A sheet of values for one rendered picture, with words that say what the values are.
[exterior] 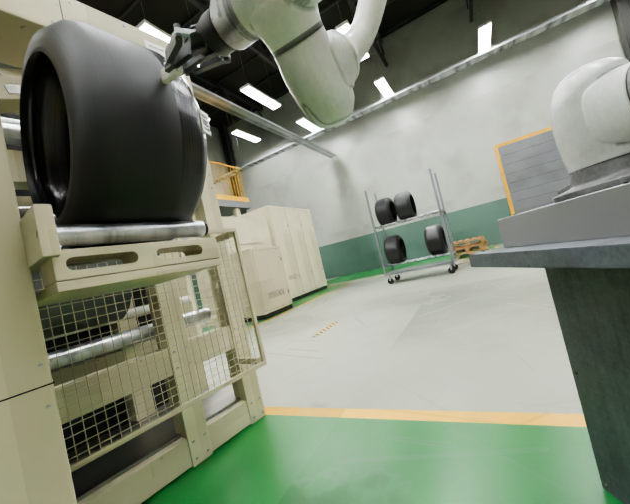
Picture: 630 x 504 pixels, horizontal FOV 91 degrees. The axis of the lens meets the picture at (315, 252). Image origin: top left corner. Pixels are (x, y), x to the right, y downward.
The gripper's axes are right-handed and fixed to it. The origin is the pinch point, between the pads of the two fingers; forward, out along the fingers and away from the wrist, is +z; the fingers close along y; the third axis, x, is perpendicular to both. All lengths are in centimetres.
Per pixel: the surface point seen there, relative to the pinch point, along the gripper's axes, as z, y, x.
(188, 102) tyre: 2.5, -5.0, 4.7
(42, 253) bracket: 6.1, 26.0, 38.3
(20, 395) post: 14, 31, 64
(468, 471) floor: -41, -55, 118
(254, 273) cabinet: 338, -318, 90
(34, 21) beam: 54, 9, -34
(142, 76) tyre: 3.4, 5.0, 1.5
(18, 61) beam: 75, 10, -31
